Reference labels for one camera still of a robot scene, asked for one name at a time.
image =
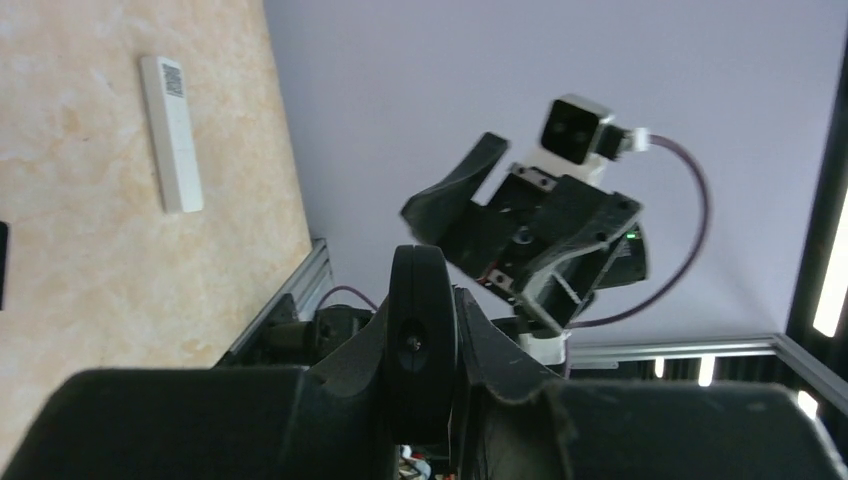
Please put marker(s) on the black TV remote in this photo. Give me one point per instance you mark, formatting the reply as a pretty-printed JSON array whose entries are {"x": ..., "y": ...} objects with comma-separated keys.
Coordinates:
[{"x": 421, "y": 346}]

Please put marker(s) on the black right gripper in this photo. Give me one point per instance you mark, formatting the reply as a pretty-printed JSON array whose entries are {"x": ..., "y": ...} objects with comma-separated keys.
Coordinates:
[{"x": 544, "y": 245}]

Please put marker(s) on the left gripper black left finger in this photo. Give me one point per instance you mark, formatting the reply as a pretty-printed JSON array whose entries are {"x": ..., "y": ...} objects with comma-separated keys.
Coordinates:
[{"x": 277, "y": 422}]

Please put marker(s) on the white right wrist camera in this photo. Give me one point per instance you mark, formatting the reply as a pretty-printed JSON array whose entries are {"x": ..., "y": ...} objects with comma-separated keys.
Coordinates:
[{"x": 578, "y": 138}]

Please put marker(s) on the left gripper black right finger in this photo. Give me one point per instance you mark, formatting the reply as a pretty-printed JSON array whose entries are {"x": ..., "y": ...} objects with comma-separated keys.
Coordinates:
[{"x": 520, "y": 420}]

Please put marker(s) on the white air conditioner remote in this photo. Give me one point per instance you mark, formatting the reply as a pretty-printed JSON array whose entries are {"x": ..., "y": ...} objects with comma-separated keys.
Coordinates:
[{"x": 164, "y": 87}]

